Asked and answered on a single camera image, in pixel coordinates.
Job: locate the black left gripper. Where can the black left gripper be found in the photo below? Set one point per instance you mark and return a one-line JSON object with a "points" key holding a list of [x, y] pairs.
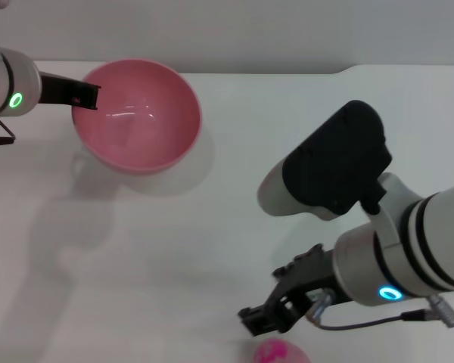
{"points": [[56, 90]]}

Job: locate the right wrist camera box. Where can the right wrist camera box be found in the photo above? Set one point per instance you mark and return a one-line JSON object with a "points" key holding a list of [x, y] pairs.
{"points": [[333, 159]]}

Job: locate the pink fuzzy peach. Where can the pink fuzzy peach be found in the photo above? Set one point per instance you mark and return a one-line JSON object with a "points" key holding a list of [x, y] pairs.
{"points": [[280, 351]]}

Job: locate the pink bowl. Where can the pink bowl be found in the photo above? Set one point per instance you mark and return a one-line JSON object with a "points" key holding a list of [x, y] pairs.
{"points": [[136, 125]]}

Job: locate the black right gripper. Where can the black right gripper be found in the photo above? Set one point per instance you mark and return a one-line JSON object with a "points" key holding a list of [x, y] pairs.
{"points": [[314, 272]]}

